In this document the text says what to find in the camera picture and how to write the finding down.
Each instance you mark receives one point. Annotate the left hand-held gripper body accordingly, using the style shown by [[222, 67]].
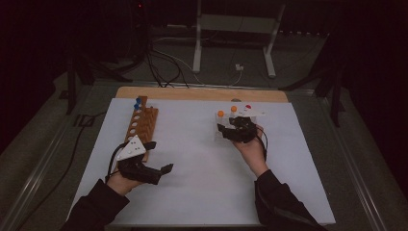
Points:
[[134, 160]]

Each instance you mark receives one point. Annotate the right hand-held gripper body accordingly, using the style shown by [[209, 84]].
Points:
[[243, 130]]

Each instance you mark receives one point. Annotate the clear plastic test tube rack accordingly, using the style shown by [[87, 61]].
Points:
[[219, 136]]

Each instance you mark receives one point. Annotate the orange cap test tube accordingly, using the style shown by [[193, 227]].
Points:
[[234, 109], [220, 114]]

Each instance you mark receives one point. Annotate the wooden test tube rack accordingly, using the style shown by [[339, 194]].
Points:
[[144, 123]]

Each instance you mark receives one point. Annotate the blue cap test tube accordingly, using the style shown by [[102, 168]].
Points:
[[139, 100], [137, 106]]

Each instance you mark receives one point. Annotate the person's right hand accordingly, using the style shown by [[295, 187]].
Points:
[[251, 154]]

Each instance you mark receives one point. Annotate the person's left hand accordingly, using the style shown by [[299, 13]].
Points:
[[123, 185]]

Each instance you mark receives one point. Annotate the white table mat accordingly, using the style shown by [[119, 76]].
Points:
[[198, 179]]

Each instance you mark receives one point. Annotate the white plug adapter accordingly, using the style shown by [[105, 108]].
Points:
[[239, 67]]

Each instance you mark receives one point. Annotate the white metal stand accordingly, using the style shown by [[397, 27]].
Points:
[[198, 38]]

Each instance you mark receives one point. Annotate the black metal stand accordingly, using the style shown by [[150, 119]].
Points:
[[333, 93], [72, 83]]

